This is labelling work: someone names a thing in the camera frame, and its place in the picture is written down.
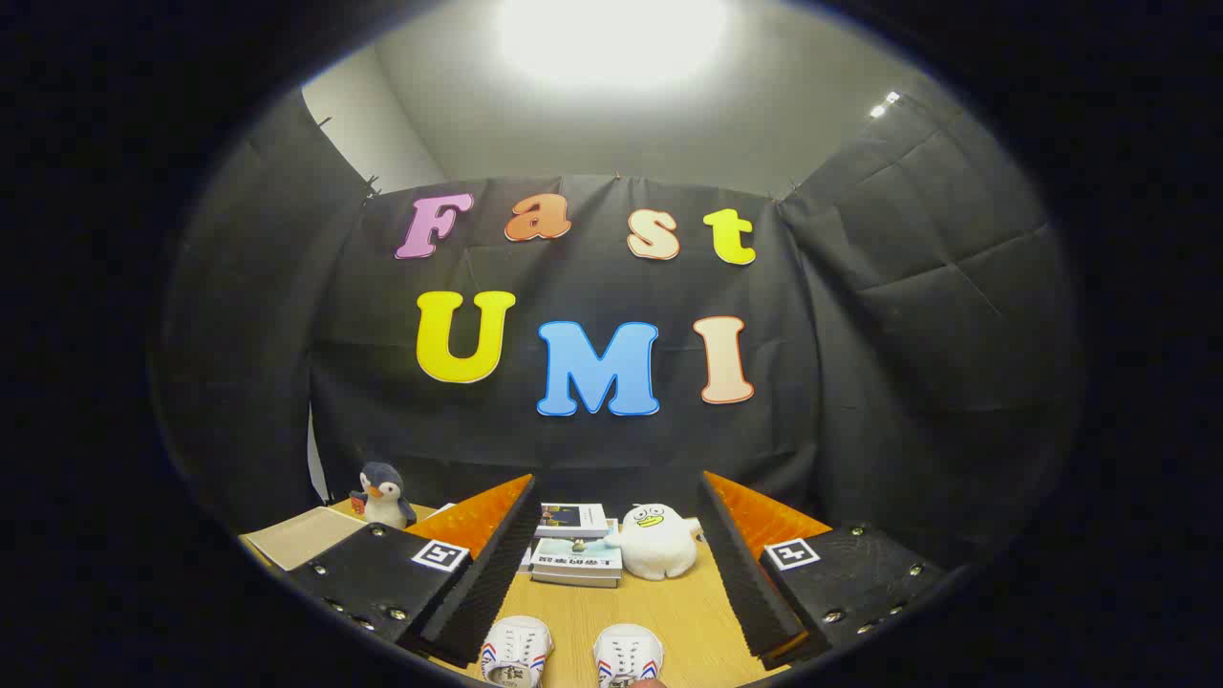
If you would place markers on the grey penguin plush toy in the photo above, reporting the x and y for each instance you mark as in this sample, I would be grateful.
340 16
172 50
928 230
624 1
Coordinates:
382 495

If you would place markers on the beige fabric storage box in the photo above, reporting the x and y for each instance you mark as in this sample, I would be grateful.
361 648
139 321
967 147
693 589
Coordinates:
301 537

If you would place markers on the white duck plush toy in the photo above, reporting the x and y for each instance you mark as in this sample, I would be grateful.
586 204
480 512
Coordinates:
654 545

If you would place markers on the white canvas shoe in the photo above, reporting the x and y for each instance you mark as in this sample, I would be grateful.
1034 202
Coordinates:
628 657
516 655

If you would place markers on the thick light blue book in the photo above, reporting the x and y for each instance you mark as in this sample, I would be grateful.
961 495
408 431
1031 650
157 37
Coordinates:
576 562

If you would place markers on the book with dark picture cover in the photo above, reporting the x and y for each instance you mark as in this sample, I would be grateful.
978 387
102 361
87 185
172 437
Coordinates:
571 519

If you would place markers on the small ceiling spotlight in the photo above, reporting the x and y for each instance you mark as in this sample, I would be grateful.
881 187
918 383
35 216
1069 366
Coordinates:
884 103

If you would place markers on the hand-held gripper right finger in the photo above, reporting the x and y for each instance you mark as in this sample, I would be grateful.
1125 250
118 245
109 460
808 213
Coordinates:
745 583

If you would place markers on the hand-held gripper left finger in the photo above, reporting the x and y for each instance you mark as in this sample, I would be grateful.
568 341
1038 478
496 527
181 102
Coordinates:
492 583

